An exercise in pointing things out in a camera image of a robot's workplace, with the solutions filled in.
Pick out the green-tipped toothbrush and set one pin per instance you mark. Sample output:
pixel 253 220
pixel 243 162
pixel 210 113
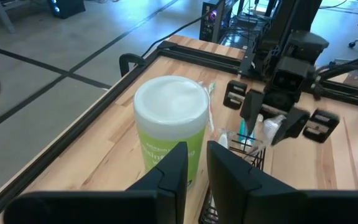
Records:
pixel 210 109

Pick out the white-headed wrapped toothbrush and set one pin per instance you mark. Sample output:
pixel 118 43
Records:
pixel 223 140

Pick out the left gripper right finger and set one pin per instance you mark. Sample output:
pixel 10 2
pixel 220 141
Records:
pixel 228 177

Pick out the green wipes canister white lid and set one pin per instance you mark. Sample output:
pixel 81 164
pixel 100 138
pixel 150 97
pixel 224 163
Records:
pixel 169 105

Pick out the computer tower blue lights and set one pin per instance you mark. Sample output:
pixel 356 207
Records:
pixel 67 7

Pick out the black aluminium rig frame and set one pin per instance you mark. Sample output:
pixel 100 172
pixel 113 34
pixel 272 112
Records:
pixel 197 54

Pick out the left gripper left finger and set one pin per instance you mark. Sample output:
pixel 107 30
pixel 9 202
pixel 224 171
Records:
pixel 166 174

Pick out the black table clamp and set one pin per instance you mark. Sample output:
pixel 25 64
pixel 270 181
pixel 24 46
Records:
pixel 126 59

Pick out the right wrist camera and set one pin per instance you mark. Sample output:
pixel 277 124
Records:
pixel 287 81

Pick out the computer tower purple lights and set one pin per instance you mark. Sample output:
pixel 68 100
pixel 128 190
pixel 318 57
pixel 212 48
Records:
pixel 210 21

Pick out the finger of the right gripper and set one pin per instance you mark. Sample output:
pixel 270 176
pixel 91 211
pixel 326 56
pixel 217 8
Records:
pixel 292 124
pixel 252 109

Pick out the teal toothbrush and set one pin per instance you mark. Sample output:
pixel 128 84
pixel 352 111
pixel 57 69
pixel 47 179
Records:
pixel 243 130

